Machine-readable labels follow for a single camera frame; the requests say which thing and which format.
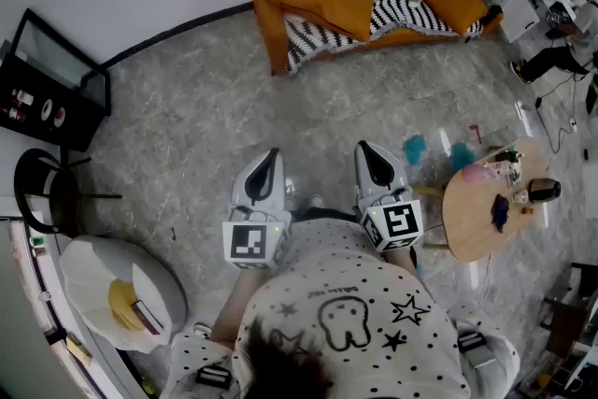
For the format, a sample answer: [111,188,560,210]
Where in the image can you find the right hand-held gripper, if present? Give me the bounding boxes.
[353,140,425,253]

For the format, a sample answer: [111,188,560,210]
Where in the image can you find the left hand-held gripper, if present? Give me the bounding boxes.
[222,148,293,271]

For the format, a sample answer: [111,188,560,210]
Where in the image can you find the large orange cushion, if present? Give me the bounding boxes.
[264,0,376,43]

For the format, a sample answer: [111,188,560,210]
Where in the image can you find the small orange cushion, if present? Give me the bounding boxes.
[415,0,491,37]

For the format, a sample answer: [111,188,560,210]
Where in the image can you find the person's left forearm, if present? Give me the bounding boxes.
[209,265,277,349]

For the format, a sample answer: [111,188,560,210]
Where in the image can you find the person's right forearm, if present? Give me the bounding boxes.
[382,247,421,281]

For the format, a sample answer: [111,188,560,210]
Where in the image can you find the teal fluffy slipper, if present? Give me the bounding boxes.
[402,134,429,167]
[450,142,476,172]

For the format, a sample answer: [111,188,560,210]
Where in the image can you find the person's black trousers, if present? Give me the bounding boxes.
[289,207,361,223]

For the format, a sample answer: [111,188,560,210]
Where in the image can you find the pink plastic bag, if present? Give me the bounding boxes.
[462,163,496,186]

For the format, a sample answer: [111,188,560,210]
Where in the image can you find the round wooden table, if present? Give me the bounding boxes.
[410,137,555,263]

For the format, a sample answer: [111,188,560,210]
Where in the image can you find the person's spotted white shirt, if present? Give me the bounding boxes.
[158,219,522,399]

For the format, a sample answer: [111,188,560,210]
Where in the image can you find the blue cloth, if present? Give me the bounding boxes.
[491,193,510,234]

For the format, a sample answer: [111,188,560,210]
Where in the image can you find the grey round pouf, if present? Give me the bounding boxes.
[59,235,188,351]

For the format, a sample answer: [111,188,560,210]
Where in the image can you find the orange sofa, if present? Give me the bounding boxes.
[244,0,505,76]

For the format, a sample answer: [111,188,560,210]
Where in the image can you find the black kettle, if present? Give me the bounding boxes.
[527,177,562,205]

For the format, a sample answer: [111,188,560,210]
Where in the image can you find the dark red book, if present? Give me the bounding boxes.
[130,300,164,336]

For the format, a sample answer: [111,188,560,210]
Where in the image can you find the white egg-shaped plush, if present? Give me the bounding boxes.
[59,235,172,352]

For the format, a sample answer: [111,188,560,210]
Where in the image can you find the black metal chair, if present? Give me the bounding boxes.
[13,148,123,239]

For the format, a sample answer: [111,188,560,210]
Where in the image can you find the black glass cabinet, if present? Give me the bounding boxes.
[0,7,112,153]

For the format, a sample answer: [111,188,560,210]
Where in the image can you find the white side counter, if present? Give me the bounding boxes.
[0,195,141,399]

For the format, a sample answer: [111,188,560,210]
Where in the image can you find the person's right shoulder strap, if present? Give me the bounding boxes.
[457,330,497,368]

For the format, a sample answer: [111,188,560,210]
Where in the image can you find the person's shoulder strap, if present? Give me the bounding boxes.
[195,363,233,391]
[457,330,497,368]

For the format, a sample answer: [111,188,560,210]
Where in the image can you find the person's left shoulder strap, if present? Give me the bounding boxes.
[195,363,233,391]

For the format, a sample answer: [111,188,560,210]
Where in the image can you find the dark shelf frame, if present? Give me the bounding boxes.
[541,261,598,356]

